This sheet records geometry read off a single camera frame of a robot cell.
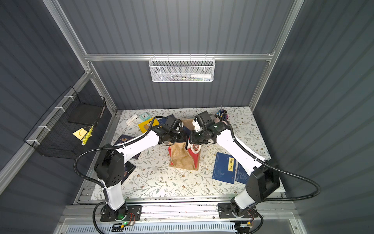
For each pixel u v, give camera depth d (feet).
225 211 2.41
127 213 2.37
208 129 1.98
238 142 1.62
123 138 3.34
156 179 2.79
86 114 2.63
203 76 2.84
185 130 3.00
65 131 2.38
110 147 1.67
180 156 2.69
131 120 3.65
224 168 2.93
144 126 3.56
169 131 2.29
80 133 2.42
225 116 3.24
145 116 3.75
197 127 2.37
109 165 1.58
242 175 2.79
